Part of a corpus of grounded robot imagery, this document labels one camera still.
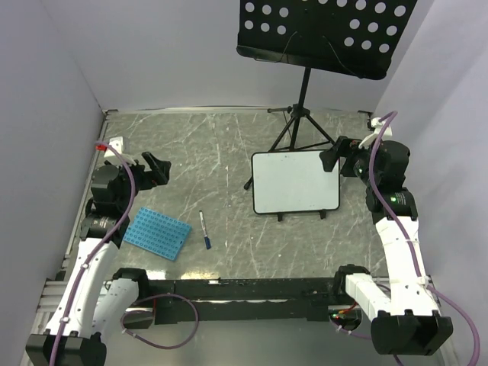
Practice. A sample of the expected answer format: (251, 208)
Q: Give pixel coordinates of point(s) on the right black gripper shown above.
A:
(343, 145)

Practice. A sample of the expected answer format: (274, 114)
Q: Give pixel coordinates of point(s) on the white board with black frame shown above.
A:
(293, 182)

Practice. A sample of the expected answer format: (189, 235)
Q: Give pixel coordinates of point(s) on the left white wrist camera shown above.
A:
(116, 151)

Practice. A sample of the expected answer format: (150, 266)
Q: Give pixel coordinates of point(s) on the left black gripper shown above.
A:
(152, 178)

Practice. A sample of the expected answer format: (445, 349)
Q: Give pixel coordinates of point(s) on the blue studded building plate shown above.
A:
(157, 233)

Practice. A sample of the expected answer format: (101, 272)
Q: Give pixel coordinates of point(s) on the black whiteboard easel stand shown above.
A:
(281, 216)

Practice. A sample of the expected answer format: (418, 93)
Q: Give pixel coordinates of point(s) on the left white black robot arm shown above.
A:
(85, 319)

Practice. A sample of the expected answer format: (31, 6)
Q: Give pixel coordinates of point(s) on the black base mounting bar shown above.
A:
(175, 301)

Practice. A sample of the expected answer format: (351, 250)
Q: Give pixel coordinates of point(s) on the white blue whiteboard marker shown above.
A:
(204, 228)

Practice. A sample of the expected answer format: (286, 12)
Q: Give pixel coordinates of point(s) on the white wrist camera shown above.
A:
(116, 151)
(377, 125)

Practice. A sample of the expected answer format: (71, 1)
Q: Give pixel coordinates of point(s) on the black perforated music stand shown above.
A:
(355, 38)

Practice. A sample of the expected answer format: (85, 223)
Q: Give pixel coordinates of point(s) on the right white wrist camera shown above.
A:
(377, 125)

